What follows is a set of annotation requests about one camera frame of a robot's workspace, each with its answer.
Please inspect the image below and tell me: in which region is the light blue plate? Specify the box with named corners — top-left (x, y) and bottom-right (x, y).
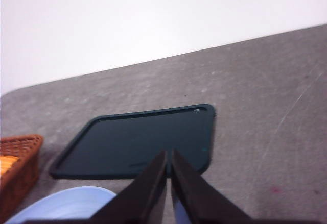
top-left (6, 186), bottom-right (190, 224)

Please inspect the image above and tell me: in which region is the brown wicker basket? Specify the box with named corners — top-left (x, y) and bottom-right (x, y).
top-left (1, 134), bottom-right (44, 223)

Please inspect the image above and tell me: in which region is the yellow toy corn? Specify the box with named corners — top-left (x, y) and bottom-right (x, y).
top-left (0, 156), bottom-right (20, 176)

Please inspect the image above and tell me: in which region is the dark green rectangular tray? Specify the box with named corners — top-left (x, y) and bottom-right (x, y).
top-left (52, 104), bottom-right (216, 179)

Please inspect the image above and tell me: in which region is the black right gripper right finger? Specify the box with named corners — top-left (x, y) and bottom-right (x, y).
top-left (171, 149), bottom-right (253, 224)

